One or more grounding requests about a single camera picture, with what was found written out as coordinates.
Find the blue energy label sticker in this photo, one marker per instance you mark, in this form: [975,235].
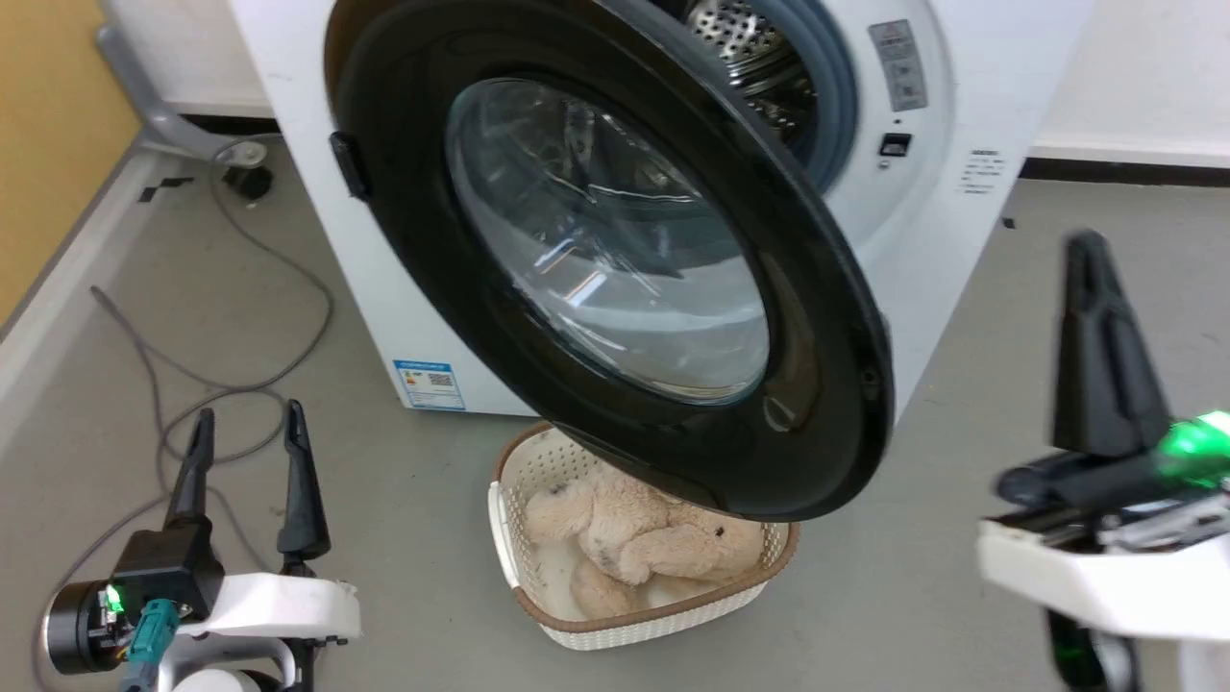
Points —
[429,384]

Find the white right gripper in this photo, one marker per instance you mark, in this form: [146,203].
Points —
[1134,586]

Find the black door lock socket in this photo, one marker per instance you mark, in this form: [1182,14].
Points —
[895,144]

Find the grey rubber door gasket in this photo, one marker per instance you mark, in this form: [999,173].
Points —
[838,86]

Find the beige plush teddy bear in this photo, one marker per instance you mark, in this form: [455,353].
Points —
[634,538]

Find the black floor tape strip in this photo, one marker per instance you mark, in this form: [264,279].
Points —
[159,189]

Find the grey instruction sticker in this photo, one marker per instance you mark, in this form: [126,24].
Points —
[898,62]

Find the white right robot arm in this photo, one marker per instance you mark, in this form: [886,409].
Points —
[1201,668]

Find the white washing machine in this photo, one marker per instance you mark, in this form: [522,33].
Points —
[384,288]

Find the white woven laundry basket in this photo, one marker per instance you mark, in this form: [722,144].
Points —
[615,630]

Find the small printed text sticker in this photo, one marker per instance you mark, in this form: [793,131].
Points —
[980,173]

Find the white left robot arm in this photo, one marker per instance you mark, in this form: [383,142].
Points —
[216,680]

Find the steel washer drum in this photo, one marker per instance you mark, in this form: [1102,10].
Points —
[740,38]

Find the black round washer door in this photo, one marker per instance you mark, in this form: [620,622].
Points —
[836,384]

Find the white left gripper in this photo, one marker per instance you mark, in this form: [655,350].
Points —
[279,607]

